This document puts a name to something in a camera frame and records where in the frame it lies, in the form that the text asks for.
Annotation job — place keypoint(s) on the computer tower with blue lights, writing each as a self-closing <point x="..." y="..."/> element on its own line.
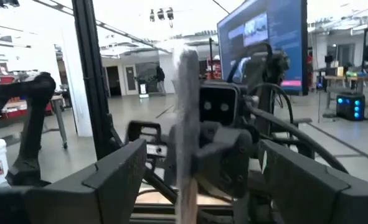
<point x="350" y="106"/>

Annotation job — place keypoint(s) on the monitor with blue screen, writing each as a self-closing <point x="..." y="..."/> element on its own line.
<point x="264" y="37"/>

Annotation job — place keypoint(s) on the ceiling track spotlights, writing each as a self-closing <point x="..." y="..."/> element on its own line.
<point x="161" y="14"/>

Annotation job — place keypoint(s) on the black aluminium rig frame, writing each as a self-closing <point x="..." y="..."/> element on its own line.
<point x="93" y="77"/>

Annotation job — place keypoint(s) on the grey metal table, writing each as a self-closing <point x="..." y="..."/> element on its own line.
<point x="56" y="115"/>

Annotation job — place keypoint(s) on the person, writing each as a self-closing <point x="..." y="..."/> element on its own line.
<point x="160" y="79"/>

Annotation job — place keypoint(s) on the black comb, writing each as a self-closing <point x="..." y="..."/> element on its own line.
<point x="187" y="109"/>

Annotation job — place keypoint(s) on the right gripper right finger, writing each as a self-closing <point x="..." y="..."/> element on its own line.
<point x="311" y="199"/>

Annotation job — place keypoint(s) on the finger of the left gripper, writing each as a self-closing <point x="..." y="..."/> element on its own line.
<point x="230" y="161"/>
<point x="146" y="133"/>

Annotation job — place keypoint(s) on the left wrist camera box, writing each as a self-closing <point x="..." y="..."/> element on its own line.
<point x="218" y="104"/>

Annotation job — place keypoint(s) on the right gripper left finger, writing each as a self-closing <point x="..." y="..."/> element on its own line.
<point x="78" y="202"/>

